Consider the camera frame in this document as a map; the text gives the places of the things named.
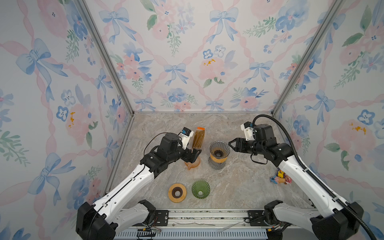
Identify orange glass carafe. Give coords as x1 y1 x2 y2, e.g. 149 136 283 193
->
185 157 201 170

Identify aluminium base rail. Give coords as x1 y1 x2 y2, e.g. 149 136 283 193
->
80 206 331 240

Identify black corrugated cable conduit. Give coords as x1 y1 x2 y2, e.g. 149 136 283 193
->
251 114 379 240

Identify small colourful toy figures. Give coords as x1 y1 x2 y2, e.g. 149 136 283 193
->
270 170 292 185

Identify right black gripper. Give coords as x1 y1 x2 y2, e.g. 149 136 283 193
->
228 138 265 157

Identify orange coffee filter pack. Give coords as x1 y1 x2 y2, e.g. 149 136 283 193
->
192 127 206 150

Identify wooden ring dripper holder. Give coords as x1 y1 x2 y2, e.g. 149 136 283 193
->
210 154 228 164

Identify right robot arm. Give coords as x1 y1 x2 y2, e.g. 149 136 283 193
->
229 122 364 240

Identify green glass dripper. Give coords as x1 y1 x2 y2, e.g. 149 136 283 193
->
192 180 211 199

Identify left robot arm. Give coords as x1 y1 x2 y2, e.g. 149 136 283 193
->
76 128 201 240

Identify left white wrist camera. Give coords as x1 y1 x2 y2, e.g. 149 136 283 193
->
178 127 194 150

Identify grey glass carafe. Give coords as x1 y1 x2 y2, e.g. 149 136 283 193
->
208 161 226 170

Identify grey glass dripper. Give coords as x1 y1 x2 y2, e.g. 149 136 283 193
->
210 141 230 160

